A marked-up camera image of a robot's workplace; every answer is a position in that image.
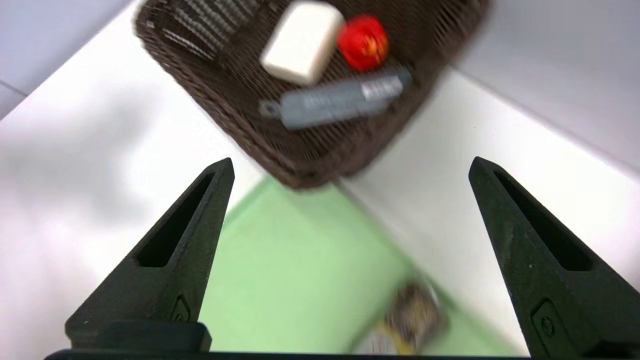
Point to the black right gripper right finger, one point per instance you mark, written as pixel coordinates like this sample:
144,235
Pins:
555,300

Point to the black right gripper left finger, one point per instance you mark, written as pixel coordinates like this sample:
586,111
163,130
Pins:
170,280

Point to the grey blister pack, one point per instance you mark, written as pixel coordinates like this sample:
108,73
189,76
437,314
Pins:
335,100

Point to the white soap bar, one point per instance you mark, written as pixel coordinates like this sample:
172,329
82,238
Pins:
302,42

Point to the red rubber duck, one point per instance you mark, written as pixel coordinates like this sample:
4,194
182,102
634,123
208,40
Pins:
363,42

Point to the dark brown wicker basket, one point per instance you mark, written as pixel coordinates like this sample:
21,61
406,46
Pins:
240,95

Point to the light green plastic tray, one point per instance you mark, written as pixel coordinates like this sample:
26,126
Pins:
300,260

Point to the wrapped chocolate balls pack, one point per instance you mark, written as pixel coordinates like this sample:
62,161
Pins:
405,320

